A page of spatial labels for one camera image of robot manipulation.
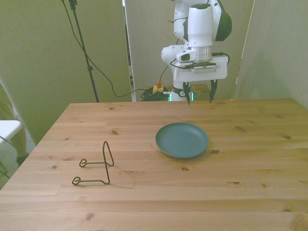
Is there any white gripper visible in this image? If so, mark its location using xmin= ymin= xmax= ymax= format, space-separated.
xmin=172 ymin=55 xmax=228 ymax=106

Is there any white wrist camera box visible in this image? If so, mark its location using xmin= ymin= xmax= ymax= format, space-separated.
xmin=192 ymin=63 xmax=218 ymax=73

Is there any white stool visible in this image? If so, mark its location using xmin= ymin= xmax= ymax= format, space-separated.
xmin=0 ymin=120 xmax=23 ymax=147

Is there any black wire plate stand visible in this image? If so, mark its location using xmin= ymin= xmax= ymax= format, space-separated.
xmin=72 ymin=141 xmax=115 ymax=186

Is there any yellow emergency stop box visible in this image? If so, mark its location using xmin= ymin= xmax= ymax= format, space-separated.
xmin=153 ymin=81 xmax=165 ymax=94

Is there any teal round plate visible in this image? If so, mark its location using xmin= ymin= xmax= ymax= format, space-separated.
xmin=155 ymin=122 xmax=209 ymax=160

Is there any black tripod cable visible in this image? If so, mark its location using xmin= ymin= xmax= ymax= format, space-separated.
xmin=61 ymin=0 xmax=147 ymax=98

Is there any black coiled cable bundle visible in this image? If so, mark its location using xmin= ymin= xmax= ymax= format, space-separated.
xmin=141 ymin=88 xmax=172 ymax=102

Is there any black camera tripod stand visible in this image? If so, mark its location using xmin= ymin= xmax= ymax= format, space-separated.
xmin=68 ymin=0 xmax=100 ymax=103

